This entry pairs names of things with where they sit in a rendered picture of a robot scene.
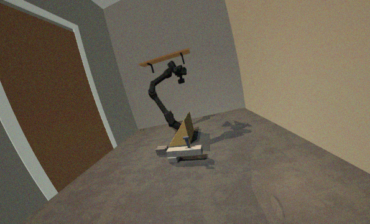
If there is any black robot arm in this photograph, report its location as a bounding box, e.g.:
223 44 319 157
148 61 187 130

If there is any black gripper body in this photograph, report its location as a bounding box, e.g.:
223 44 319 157
175 65 185 83

